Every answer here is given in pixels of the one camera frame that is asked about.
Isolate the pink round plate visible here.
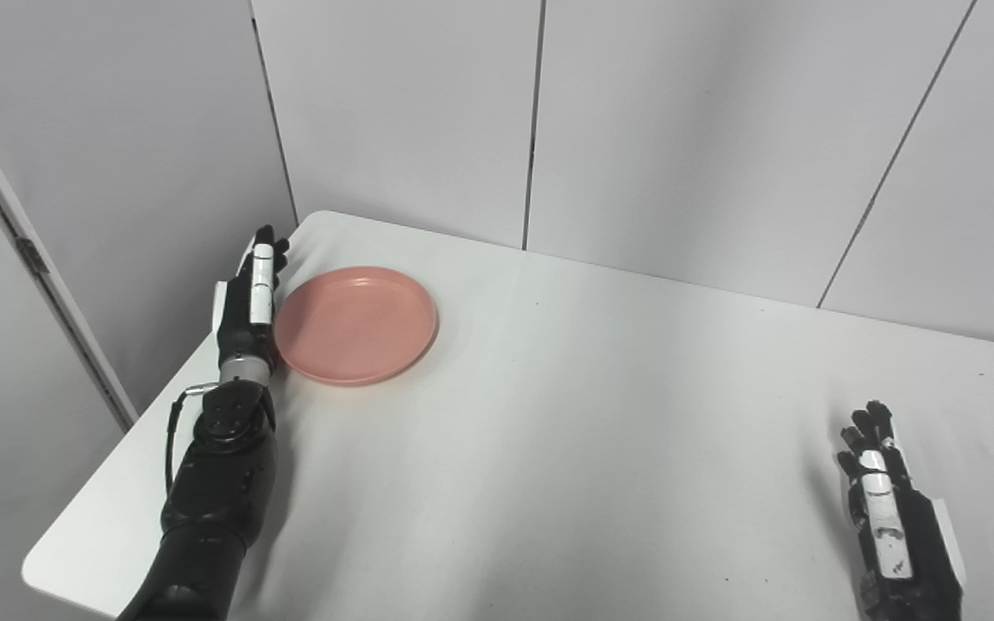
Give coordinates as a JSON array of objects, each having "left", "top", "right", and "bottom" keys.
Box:
[{"left": 274, "top": 266, "right": 438, "bottom": 386}]

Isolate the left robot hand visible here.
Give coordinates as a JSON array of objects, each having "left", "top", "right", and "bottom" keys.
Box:
[{"left": 212, "top": 225, "right": 291, "bottom": 367}]

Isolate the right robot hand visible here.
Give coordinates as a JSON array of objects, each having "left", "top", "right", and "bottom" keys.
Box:
[{"left": 837, "top": 400, "right": 966, "bottom": 621}]

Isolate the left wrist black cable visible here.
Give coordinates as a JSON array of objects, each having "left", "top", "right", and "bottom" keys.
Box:
[{"left": 165, "top": 384, "right": 222, "bottom": 497}]

